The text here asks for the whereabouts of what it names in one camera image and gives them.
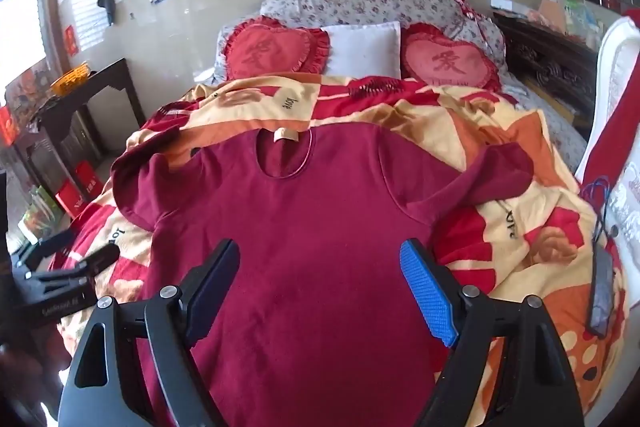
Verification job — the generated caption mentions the colourful printed box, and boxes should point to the colourful printed box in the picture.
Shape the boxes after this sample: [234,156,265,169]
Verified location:
[17,186,66,249]

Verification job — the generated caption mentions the red heart frilled pillow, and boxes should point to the red heart frilled pillow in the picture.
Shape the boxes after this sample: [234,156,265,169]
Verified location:
[400,23,503,92]
[222,18,331,81]

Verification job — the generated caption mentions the red paper sign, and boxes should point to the red paper sign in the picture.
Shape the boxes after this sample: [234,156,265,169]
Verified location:
[0,107,17,146]

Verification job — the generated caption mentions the blue cable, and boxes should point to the blue cable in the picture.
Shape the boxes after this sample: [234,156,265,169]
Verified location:
[581,176,615,254]

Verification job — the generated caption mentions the dark wooden side table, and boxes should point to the dark wooden side table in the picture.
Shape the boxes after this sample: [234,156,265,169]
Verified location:
[5,58,147,188]

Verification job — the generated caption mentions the dark carved wooden cabinet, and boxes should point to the dark carved wooden cabinet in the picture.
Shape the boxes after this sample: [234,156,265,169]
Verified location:
[492,9,602,128]

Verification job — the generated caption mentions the orange basket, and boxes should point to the orange basket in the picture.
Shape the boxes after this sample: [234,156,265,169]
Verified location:
[50,63,92,96]

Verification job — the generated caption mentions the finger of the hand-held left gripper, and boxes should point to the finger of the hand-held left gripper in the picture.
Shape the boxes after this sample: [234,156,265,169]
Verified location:
[31,244,122,289]
[11,229,77,270]

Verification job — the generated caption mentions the maroon knit shirt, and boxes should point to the maroon knit shirt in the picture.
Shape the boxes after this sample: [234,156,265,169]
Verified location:
[111,123,535,427]

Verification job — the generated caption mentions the red orange printed blanket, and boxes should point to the red orange printed blanket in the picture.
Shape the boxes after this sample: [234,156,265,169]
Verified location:
[57,74,632,427]

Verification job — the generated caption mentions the red patterned frilled cushion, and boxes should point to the red patterned frilled cushion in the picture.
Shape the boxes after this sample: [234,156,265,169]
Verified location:
[446,0,485,28]

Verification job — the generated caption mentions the red box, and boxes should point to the red box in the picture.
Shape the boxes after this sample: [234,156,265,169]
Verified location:
[55,184,92,220]
[75,161,106,198]

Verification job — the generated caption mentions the white pillow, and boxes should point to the white pillow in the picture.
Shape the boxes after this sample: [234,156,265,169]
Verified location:
[320,21,402,80]

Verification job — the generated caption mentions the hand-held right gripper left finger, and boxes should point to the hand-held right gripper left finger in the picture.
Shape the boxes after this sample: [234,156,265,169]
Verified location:
[59,238,241,427]

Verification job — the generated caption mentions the white bed frame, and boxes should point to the white bed frame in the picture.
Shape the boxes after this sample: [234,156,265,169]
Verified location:
[575,16,640,188]

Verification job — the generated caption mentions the window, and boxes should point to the window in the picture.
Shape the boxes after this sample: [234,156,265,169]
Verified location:
[0,0,58,108]

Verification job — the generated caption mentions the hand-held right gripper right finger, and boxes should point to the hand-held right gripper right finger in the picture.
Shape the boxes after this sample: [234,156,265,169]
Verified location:
[399,238,586,427]

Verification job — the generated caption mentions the red cloth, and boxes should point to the red cloth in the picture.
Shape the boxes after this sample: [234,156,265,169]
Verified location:
[580,106,640,208]

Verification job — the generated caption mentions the dark phone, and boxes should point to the dark phone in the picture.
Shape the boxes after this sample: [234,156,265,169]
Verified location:
[586,247,615,339]

